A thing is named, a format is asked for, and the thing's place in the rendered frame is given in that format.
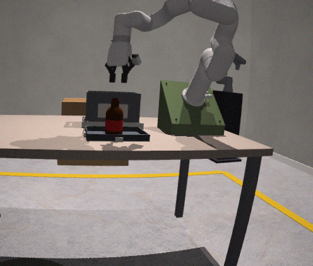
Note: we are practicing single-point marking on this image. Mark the brown glass bottle with red label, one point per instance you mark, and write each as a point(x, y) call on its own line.
point(114, 118)

